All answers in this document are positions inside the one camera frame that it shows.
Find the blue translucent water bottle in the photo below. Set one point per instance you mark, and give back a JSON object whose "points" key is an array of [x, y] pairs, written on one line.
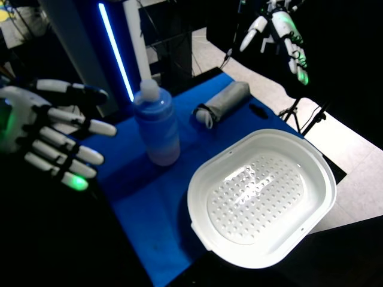
{"points": [[157, 128]]}

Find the grey vertical column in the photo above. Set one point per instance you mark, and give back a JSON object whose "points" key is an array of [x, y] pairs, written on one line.
{"points": [[68, 45]]}

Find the blue table mat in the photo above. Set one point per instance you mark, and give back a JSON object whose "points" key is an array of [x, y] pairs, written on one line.
{"points": [[155, 209]]}

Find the white perforated plastic basin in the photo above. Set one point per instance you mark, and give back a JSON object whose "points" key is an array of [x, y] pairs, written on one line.
{"points": [[257, 197]]}

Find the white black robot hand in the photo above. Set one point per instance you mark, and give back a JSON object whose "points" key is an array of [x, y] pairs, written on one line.
{"points": [[21, 119], [284, 22]]}

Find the white vertical tube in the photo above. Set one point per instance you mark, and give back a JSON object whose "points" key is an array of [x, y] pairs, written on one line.
{"points": [[136, 36]]}

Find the black tripod stand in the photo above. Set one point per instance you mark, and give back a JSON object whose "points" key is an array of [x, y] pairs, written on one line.
{"points": [[294, 115]]}

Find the blue-white LED light strip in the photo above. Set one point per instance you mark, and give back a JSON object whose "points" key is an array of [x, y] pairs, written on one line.
{"points": [[116, 51]]}

